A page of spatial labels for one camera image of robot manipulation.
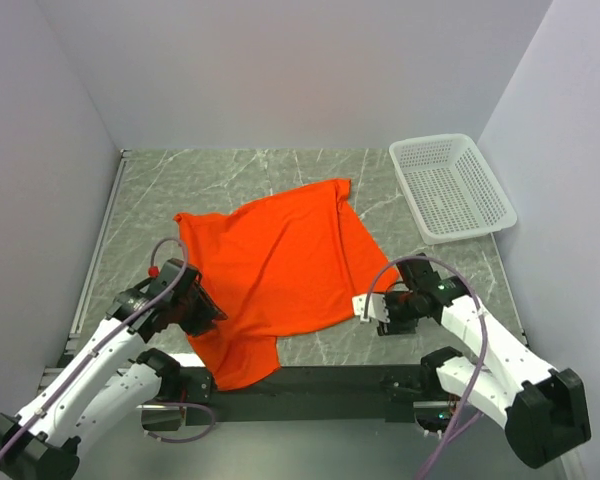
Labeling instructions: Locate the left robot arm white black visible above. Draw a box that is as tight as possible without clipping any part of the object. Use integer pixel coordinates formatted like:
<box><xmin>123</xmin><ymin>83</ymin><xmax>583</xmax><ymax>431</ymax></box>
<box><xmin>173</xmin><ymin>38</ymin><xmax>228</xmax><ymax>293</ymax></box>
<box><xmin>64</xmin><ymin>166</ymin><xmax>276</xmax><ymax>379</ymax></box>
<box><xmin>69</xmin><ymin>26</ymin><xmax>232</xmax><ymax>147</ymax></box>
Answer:
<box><xmin>0</xmin><ymin>259</ymin><xmax>226</xmax><ymax>479</ymax></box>

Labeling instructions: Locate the white plastic mesh basket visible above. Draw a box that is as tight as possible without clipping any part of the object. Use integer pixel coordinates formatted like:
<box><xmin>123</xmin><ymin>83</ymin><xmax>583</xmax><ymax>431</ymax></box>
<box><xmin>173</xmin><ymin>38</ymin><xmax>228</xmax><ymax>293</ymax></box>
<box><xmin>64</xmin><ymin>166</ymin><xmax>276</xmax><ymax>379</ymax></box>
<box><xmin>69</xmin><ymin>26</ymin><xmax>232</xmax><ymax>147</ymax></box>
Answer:
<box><xmin>389</xmin><ymin>133</ymin><xmax>517</xmax><ymax>245</ymax></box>

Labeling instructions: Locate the aluminium rail frame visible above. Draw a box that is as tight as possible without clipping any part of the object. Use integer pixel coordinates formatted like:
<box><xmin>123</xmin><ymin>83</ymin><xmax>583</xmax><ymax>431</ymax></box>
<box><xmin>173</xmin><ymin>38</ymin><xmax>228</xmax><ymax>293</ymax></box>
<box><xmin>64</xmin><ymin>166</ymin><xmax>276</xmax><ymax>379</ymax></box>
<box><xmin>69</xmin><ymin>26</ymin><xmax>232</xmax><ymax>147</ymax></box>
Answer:
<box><xmin>68</xmin><ymin>148</ymin><xmax>553</xmax><ymax>418</ymax></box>

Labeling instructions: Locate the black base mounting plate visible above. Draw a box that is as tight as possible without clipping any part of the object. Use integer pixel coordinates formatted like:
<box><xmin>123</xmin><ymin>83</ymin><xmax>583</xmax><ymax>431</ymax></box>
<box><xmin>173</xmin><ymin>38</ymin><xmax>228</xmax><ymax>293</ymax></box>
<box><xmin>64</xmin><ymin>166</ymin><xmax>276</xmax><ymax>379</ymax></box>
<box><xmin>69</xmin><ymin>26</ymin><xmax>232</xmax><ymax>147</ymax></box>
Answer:
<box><xmin>179</xmin><ymin>364</ymin><xmax>476</xmax><ymax>426</ymax></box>

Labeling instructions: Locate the orange t shirt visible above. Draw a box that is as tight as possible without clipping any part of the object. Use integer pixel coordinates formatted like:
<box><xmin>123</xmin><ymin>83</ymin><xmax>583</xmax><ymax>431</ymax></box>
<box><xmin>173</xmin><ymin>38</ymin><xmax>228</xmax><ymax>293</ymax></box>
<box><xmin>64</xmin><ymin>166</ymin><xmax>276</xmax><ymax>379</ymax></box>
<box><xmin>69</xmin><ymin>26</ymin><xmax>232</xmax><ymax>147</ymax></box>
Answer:
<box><xmin>174</xmin><ymin>178</ymin><xmax>399</xmax><ymax>391</ymax></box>

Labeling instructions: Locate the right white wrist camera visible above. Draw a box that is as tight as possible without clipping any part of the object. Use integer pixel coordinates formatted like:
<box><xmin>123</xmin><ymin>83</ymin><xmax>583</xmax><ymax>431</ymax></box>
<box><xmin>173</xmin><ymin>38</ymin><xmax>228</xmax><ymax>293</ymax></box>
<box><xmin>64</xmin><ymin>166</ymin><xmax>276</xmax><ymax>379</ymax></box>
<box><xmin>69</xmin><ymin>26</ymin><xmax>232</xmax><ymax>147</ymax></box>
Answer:
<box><xmin>352</xmin><ymin>293</ymin><xmax>389</xmax><ymax>323</ymax></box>

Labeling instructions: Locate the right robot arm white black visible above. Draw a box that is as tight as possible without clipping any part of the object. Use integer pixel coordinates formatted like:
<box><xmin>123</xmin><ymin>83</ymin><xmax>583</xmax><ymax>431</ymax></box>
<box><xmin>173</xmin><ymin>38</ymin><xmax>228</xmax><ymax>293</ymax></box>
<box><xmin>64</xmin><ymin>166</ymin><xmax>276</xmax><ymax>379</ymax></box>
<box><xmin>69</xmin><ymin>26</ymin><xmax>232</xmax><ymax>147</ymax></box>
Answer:
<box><xmin>352</xmin><ymin>254</ymin><xmax>591</xmax><ymax>469</ymax></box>

